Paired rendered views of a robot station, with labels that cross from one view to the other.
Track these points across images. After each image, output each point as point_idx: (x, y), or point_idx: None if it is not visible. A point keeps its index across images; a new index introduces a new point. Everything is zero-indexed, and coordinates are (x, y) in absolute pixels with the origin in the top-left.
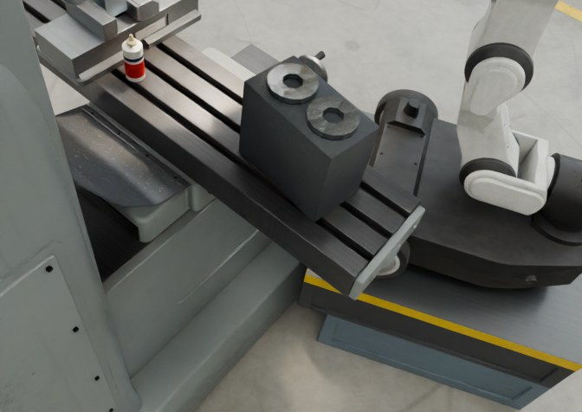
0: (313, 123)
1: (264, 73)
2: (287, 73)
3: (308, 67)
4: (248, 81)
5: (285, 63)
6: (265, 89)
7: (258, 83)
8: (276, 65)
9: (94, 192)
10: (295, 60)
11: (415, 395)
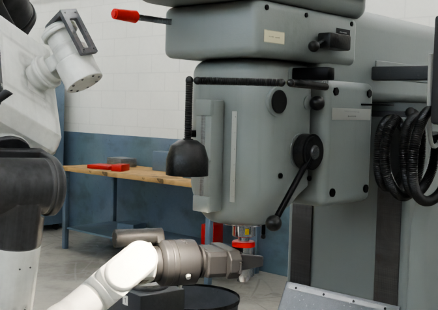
0: None
1: (167, 290)
2: (151, 282)
3: (130, 292)
4: (181, 288)
5: (151, 285)
6: (169, 286)
7: (173, 287)
8: (157, 292)
9: (280, 301)
10: (140, 294)
11: None
